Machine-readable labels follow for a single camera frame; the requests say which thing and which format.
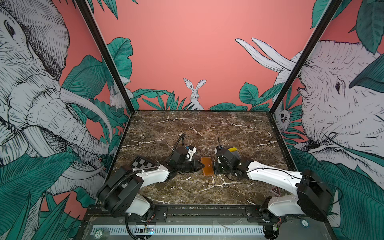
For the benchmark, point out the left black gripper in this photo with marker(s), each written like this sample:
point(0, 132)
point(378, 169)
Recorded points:
point(195, 167)

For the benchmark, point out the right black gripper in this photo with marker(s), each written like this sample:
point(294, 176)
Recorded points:
point(216, 164)

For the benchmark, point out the brown leather card holder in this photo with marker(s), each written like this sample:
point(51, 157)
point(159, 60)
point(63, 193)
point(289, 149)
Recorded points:
point(208, 169)

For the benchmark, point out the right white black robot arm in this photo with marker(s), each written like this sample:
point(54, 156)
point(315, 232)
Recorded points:
point(308, 194)

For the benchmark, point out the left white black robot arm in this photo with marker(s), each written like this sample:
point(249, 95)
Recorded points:
point(119, 195)

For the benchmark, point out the checkerboard calibration tag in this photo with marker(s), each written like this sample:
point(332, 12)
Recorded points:
point(141, 163)

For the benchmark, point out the red warning triangle sticker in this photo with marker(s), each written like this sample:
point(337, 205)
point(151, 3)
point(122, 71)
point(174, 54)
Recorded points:
point(276, 191)

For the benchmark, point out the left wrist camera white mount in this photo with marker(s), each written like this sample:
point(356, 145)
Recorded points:
point(191, 150)

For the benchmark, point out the black front mounting rail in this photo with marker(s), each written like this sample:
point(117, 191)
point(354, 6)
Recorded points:
point(204, 213)

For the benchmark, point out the white slotted cable duct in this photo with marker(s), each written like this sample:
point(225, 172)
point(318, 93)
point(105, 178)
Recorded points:
point(178, 230)

